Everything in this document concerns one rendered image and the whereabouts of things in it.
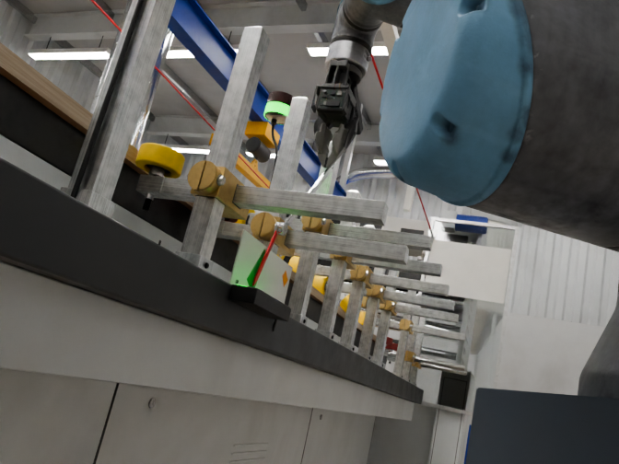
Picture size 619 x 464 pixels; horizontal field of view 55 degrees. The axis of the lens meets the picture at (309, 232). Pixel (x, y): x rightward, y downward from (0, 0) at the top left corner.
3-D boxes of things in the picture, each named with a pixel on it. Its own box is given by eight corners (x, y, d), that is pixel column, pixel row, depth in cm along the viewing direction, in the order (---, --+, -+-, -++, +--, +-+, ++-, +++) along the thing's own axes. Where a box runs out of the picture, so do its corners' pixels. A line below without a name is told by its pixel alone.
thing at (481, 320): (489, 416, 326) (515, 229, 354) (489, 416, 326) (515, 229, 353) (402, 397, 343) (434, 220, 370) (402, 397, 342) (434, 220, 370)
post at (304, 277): (301, 333, 137) (344, 145, 149) (297, 330, 133) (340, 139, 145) (287, 330, 138) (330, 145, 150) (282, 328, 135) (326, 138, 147)
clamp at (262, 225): (293, 257, 124) (298, 234, 125) (271, 237, 111) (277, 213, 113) (269, 253, 126) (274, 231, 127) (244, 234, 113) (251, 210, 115)
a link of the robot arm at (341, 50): (334, 63, 131) (377, 65, 127) (330, 83, 129) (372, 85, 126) (323, 40, 122) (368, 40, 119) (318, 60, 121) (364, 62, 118)
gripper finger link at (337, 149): (319, 157, 115) (329, 115, 118) (327, 169, 121) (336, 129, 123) (333, 158, 114) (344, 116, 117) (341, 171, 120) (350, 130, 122)
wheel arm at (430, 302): (453, 311, 206) (455, 301, 207) (452, 309, 202) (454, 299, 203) (319, 289, 223) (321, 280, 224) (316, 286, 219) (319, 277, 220)
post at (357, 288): (347, 376, 181) (377, 227, 193) (344, 374, 177) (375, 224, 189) (336, 373, 182) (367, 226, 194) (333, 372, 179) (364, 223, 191)
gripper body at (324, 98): (309, 110, 118) (321, 57, 121) (320, 130, 125) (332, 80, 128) (344, 112, 115) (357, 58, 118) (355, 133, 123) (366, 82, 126)
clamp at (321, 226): (335, 246, 149) (340, 227, 150) (321, 229, 136) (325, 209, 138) (312, 243, 151) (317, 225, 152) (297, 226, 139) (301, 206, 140)
